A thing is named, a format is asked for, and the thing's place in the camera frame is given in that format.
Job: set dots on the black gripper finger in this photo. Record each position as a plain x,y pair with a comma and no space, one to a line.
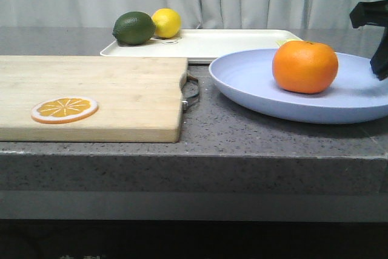
373,13

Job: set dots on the orange fruit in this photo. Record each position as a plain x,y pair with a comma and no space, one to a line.
305,67

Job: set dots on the light blue plate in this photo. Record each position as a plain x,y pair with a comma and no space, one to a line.
355,96

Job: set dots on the white rectangular tray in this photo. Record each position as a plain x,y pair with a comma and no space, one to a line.
201,46

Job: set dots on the yellow fruit pieces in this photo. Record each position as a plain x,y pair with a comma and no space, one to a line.
284,41

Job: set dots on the yellow lemon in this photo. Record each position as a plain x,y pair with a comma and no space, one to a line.
167,22

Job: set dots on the green lime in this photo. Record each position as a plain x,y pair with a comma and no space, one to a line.
134,28

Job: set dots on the orange slice coaster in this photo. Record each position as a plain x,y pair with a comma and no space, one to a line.
64,110

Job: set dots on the wooden cutting board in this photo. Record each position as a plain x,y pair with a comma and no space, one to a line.
139,98

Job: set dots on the metal cutting board handle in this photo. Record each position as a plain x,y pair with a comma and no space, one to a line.
190,92

